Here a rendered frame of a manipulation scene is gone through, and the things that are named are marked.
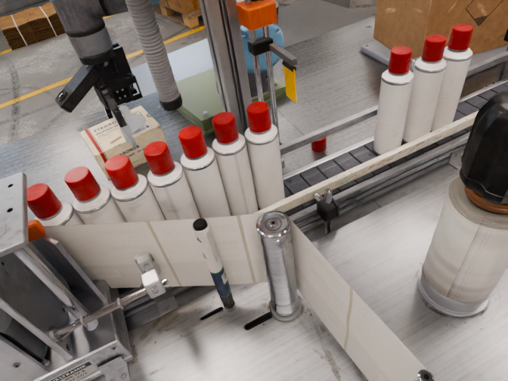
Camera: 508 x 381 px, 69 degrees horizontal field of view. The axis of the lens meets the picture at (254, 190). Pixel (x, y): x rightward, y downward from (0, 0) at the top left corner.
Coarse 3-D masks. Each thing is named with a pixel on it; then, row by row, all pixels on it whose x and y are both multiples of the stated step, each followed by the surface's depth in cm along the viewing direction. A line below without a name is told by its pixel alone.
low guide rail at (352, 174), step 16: (448, 128) 70; (464, 128) 72; (416, 144) 69; (384, 160) 67; (336, 176) 65; (352, 176) 66; (304, 192) 64; (320, 192) 65; (272, 208) 62; (288, 208) 63
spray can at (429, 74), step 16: (432, 48) 61; (416, 64) 64; (432, 64) 62; (416, 80) 65; (432, 80) 63; (416, 96) 67; (432, 96) 66; (416, 112) 68; (432, 112) 68; (416, 128) 71
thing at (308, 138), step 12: (492, 60) 76; (504, 60) 78; (468, 72) 75; (372, 108) 70; (348, 120) 68; (360, 120) 70; (312, 132) 67; (324, 132) 67; (288, 144) 66; (300, 144) 66
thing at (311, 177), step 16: (480, 96) 82; (464, 112) 79; (368, 144) 75; (432, 144) 73; (336, 160) 73; (352, 160) 73; (368, 160) 72; (400, 160) 71; (304, 176) 71; (320, 176) 71; (368, 176) 69; (288, 192) 69; (336, 192) 67; (304, 208) 66; (128, 288) 59
